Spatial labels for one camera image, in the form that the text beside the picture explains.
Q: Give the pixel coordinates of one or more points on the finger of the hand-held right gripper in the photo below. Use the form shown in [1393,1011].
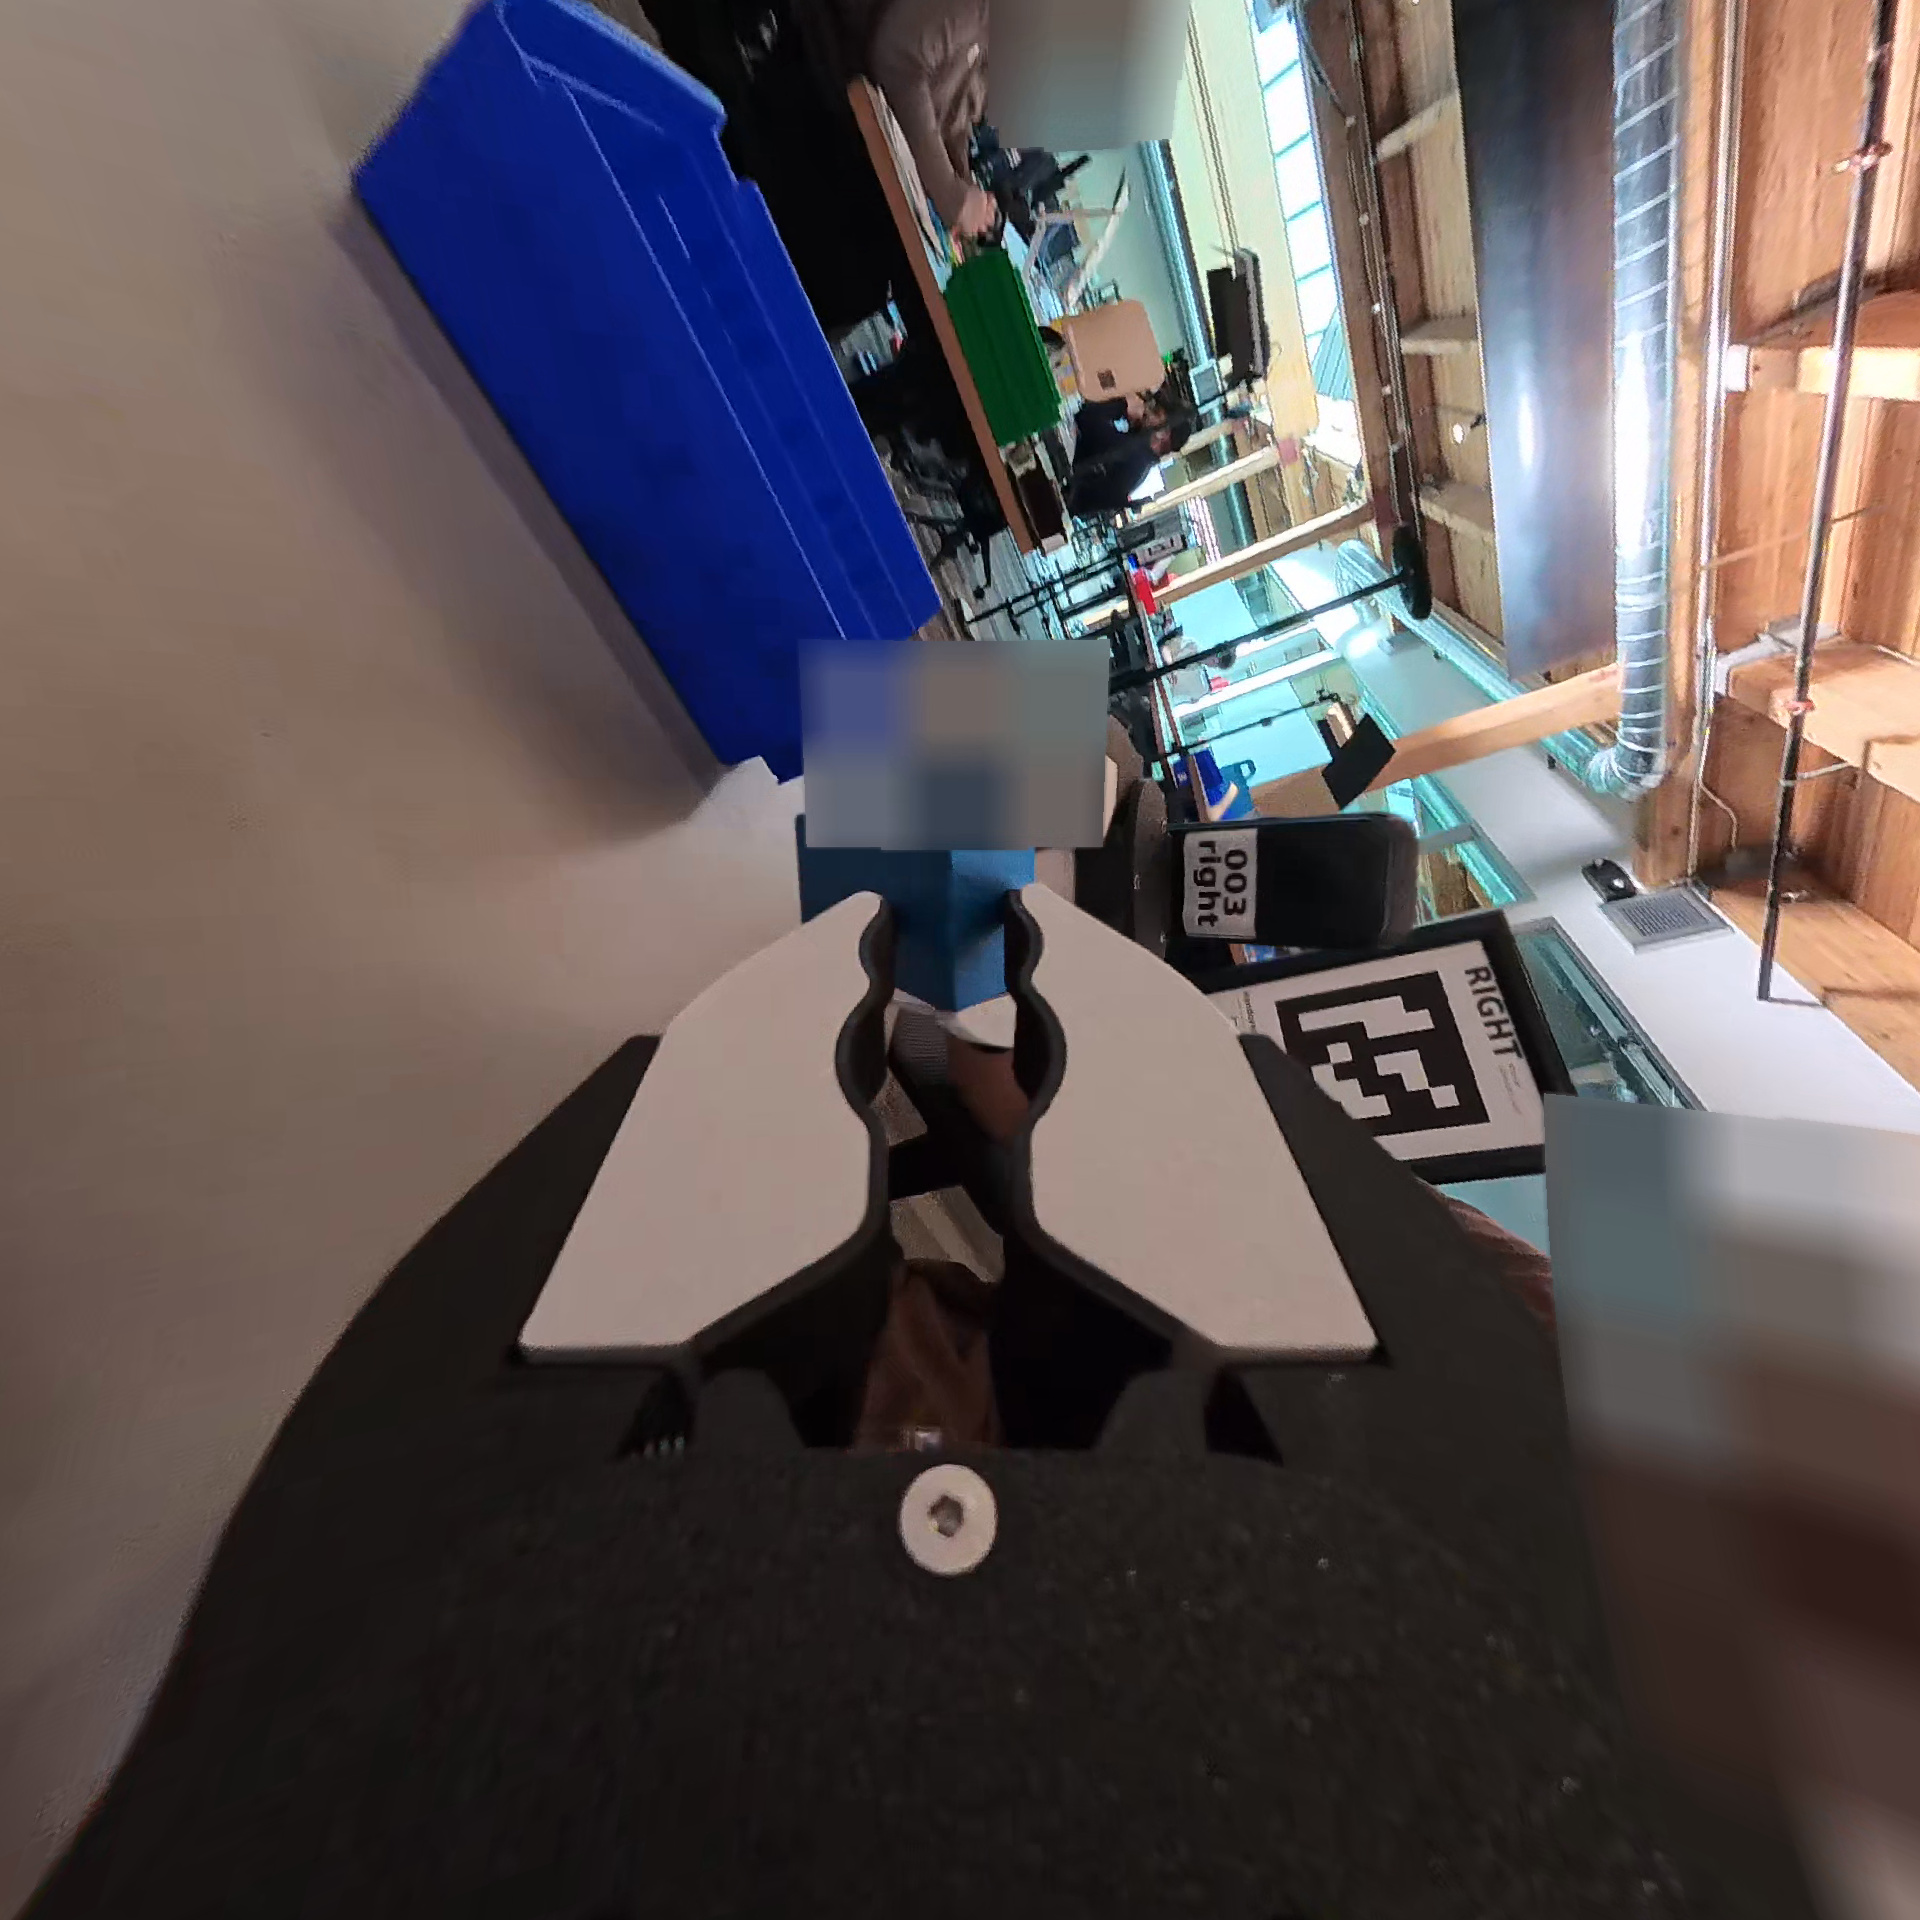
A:
[983,1032]

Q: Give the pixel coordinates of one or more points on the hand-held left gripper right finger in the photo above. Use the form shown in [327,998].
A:
[1185,1186]

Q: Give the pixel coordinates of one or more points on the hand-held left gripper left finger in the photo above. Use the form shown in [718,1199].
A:
[705,1186]

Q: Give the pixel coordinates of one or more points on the blue wooden block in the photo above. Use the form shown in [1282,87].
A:
[932,900]

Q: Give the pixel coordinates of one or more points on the blue plastic bin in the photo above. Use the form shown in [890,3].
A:
[662,393]

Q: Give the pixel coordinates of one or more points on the grey desk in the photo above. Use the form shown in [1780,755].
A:
[242,751]

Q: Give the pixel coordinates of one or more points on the black framed board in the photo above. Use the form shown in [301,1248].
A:
[1413,1053]

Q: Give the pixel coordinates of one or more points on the person's brown clothing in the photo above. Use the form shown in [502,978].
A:
[932,1351]

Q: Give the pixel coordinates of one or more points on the cardboard box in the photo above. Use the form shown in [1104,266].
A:
[1104,346]

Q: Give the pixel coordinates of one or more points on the green plastic bin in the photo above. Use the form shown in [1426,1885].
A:
[1005,355]

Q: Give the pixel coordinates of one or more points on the silver duct pipe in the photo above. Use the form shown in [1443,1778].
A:
[1644,393]

